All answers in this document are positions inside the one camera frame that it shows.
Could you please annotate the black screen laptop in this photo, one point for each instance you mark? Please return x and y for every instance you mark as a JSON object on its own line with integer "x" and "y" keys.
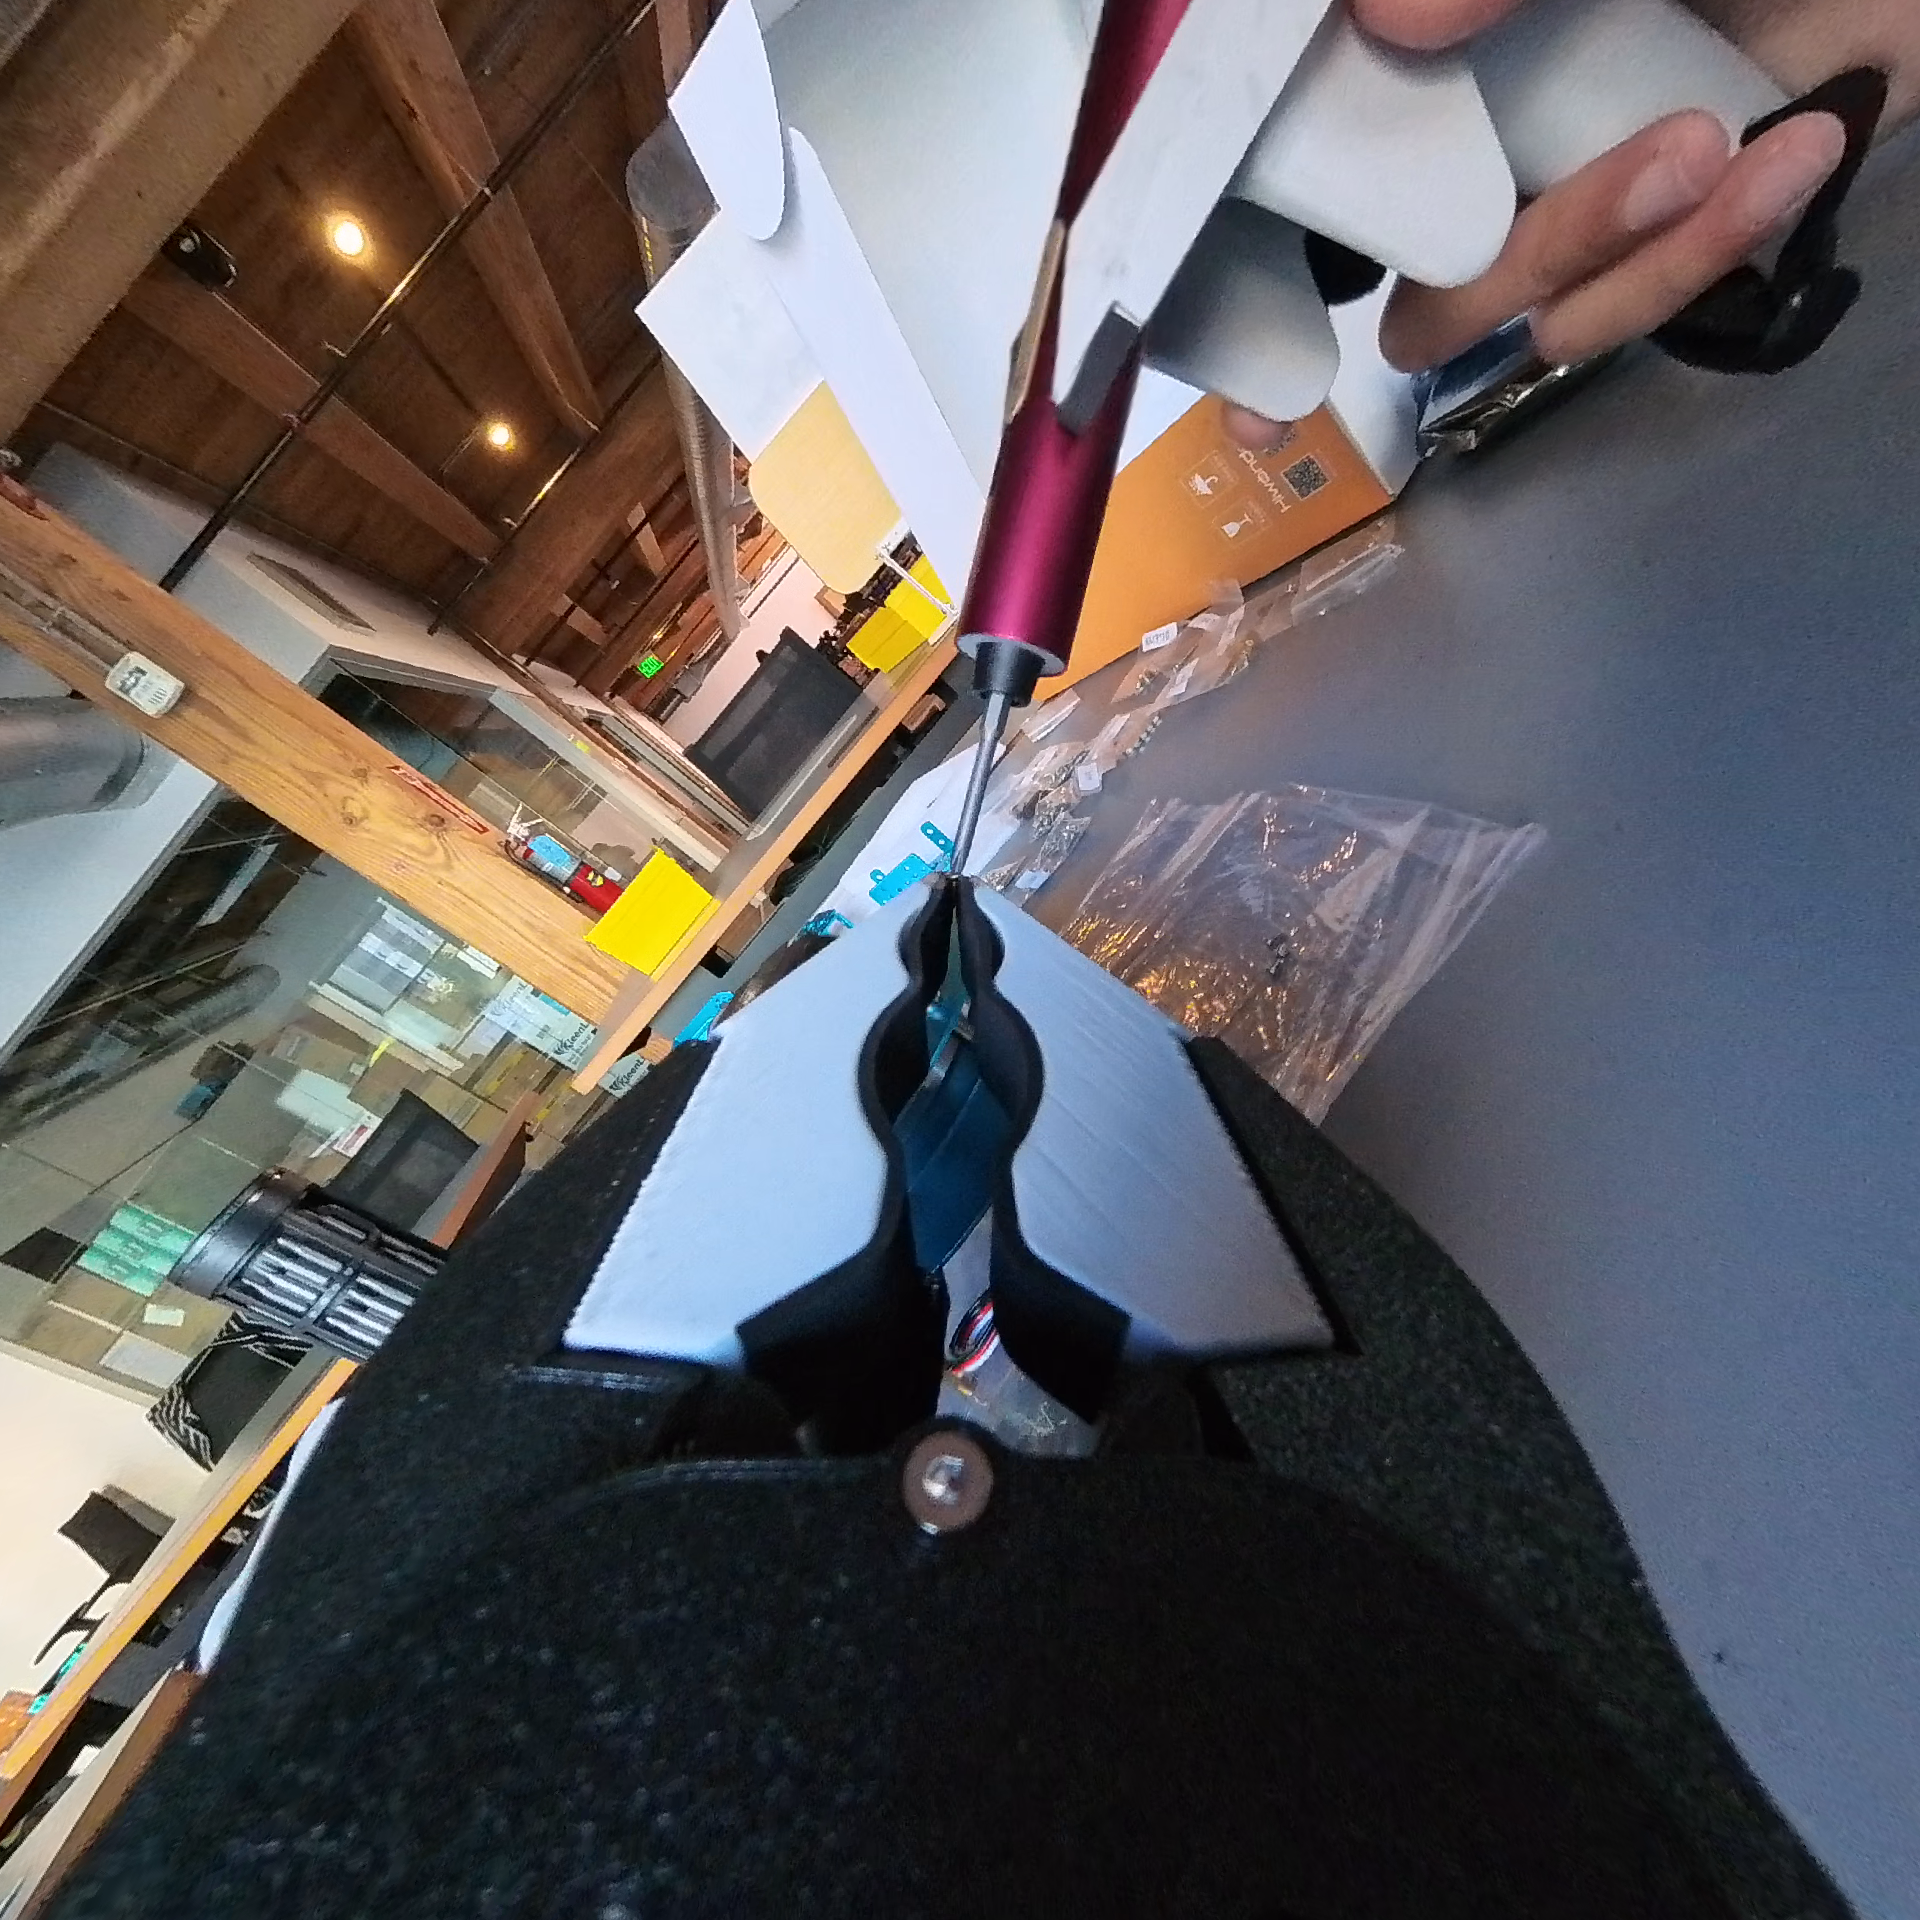
{"x": 772, "y": 721}

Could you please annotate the person's right hand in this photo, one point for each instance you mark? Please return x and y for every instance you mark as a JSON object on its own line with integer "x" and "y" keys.
{"x": 1620, "y": 224}

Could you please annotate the light blue metal bracket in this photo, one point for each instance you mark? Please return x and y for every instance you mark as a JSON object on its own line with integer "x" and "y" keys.
{"x": 914, "y": 871}

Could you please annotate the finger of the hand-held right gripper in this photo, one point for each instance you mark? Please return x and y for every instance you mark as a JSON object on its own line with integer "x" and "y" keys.
{"x": 1275, "y": 322}
{"x": 1184, "y": 181}

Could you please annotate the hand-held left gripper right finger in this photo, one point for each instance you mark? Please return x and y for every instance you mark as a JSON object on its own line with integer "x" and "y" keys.
{"x": 1154, "y": 1171}

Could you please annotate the magenta electric screwdriver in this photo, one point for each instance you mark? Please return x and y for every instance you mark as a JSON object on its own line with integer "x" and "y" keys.
{"x": 1021, "y": 511}

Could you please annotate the wooden table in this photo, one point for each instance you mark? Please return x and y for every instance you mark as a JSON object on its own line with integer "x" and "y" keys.
{"x": 750, "y": 901}

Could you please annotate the blue round metal base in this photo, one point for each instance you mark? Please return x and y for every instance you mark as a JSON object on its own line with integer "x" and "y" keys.
{"x": 949, "y": 1154}

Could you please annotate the round ceiling light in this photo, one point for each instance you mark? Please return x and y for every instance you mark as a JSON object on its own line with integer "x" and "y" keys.
{"x": 349, "y": 237}
{"x": 498, "y": 435}

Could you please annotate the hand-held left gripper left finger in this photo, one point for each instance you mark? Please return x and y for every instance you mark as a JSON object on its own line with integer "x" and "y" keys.
{"x": 750, "y": 1171}

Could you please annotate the red fire extinguisher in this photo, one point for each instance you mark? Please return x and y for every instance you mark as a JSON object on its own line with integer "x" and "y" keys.
{"x": 579, "y": 878}

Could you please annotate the crumpled clear plastic bag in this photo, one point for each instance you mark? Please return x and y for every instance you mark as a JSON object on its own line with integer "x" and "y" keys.
{"x": 1501, "y": 401}

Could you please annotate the large clear plastic bag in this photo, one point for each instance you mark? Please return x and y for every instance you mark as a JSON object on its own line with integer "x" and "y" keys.
{"x": 1290, "y": 914}

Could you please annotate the white wall thermostat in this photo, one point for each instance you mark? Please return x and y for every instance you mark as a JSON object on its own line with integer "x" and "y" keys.
{"x": 146, "y": 683}

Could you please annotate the silver ventilation duct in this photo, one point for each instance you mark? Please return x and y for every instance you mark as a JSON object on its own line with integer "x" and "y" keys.
{"x": 705, "y": 494}

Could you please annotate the pile of small screw bags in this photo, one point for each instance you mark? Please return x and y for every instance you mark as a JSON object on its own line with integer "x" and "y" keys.
{"x": 1081, "y": 781}

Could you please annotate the grey desk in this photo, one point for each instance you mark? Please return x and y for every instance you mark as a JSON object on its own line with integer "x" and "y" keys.
{"x": 1651, "y": 975}

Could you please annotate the yellow panel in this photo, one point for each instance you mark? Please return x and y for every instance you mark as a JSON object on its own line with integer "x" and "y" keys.
{"x": 818, "y": 481}

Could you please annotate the black ribbed cylinder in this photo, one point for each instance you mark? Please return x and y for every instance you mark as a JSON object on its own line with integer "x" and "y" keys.
{"x": 301, "y": 1252}

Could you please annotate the dark blue metal bracket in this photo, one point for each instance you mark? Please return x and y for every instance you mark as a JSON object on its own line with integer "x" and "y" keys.
{"x": 822, "y": 926}

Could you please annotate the yellow box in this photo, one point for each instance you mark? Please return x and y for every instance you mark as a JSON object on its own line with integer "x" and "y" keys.
{"x": 649, "y": 908}

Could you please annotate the orange and white cardboard box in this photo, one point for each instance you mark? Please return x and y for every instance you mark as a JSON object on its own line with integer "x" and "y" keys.
{"x": 1200, "y": 519}

